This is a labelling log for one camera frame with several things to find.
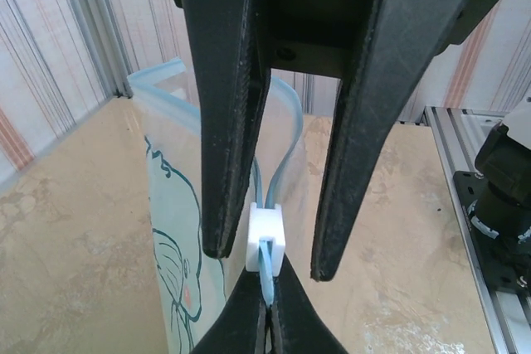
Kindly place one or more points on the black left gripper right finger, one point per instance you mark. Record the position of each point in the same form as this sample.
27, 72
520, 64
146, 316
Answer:
365, 142

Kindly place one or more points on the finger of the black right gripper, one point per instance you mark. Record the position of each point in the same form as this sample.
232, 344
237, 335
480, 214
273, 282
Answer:
236, 321
303, 321

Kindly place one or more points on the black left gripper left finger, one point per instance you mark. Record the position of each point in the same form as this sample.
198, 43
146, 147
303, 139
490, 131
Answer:
224, 122

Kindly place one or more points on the white zipper slider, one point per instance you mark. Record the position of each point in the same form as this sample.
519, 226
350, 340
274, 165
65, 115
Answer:
265, 229

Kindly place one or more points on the clear printed zip-top bag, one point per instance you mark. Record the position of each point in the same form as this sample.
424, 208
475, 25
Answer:
174, 205

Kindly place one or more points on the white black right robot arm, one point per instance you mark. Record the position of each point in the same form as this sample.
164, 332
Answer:
502, 163

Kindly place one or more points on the aluminium mounting rail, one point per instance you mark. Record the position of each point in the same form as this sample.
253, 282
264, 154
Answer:
452, 142

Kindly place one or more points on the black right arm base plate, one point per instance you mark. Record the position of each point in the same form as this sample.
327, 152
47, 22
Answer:
464, 188

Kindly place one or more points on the aluminium corner post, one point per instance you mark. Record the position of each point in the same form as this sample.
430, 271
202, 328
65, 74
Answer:
112, 59

